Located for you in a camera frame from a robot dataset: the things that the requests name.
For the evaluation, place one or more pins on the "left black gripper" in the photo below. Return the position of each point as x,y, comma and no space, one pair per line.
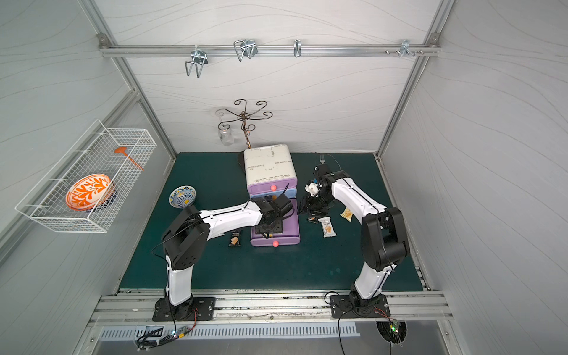
273,222

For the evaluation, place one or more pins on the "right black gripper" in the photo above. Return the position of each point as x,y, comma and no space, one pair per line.
312,205

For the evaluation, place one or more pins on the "purple top drawer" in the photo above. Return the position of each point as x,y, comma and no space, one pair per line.
272,185

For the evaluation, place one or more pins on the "purple drawer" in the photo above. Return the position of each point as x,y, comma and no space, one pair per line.
272,185
286,232

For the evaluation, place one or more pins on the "white cookie packet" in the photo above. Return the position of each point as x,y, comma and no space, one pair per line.
327,228

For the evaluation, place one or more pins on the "purple bottom drawer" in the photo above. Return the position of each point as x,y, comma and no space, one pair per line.
286,232

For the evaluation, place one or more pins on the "yellow cookie packet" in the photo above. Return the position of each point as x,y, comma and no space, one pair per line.
347,214

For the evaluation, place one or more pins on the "blue drawer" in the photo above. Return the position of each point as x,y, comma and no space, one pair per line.
289,193

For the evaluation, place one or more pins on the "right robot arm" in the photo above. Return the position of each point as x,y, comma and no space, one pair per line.
383,238

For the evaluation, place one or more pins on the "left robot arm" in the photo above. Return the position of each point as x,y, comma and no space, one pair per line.
185,240

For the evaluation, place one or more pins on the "white drawer cabinet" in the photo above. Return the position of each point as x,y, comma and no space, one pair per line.
268,163

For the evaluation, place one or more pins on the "small glass jar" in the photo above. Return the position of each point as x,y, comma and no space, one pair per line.
226,136

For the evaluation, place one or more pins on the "blue patterned small bowl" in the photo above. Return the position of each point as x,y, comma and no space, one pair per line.
182,197

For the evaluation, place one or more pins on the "metal mug tree stand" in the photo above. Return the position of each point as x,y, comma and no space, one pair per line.
246,118

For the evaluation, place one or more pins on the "orange spatula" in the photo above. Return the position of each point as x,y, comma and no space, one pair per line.
123,151

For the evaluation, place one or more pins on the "double metal hook middle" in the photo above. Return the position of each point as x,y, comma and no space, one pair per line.
245,48

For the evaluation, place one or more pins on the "double metal hook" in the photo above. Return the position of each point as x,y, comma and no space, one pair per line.
198,59
245,48

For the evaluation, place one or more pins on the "single metal hook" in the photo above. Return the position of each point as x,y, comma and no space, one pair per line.
297,48

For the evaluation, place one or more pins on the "double metal hook left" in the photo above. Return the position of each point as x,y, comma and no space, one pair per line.
198,59

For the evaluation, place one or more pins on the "metal hook right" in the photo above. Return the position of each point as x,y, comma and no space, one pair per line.
404,50

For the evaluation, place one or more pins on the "orange patterned plate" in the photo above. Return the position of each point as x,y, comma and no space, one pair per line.
90,192

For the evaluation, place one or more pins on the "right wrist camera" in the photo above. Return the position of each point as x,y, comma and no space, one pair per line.
312,187

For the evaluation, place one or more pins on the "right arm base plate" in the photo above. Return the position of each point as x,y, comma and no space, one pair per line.
350,307

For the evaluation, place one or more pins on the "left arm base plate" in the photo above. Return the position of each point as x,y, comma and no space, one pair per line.
196,308

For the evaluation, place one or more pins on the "white wire basket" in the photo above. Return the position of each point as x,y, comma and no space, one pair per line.
92,153

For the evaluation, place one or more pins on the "aluminium wall rail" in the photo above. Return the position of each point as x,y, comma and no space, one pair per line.
264,51

